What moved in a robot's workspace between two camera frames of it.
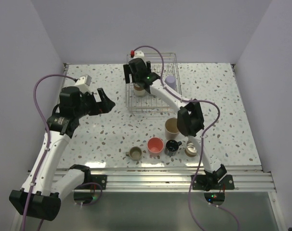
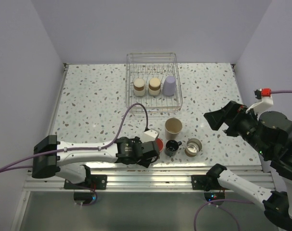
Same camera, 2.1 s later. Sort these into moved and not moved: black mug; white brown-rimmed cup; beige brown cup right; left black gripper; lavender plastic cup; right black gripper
Moved: left black gripper; right black gripper
Not moved: lavender plastic cup; beige brown cup right; black mug; white brown-rimmed cup
